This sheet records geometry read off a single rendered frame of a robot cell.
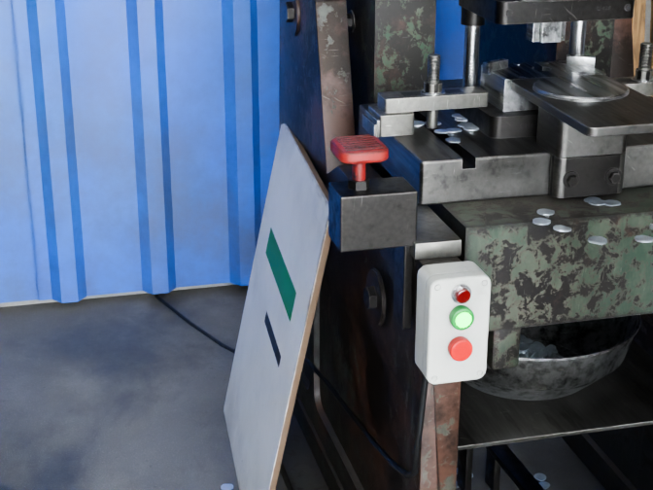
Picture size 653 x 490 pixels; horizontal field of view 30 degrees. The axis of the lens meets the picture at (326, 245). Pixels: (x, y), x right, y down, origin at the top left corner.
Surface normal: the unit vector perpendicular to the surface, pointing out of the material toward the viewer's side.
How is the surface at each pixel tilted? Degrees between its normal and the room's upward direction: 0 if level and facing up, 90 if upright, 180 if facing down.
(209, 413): 0
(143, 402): 0
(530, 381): 105
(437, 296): 90
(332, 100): 74
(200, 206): 90
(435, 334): 90
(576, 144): 90
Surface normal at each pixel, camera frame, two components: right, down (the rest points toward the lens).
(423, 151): 0.00, -0.93
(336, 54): 0.23, 0.07
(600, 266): 0.25, 0.35
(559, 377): 0.19, 0.59
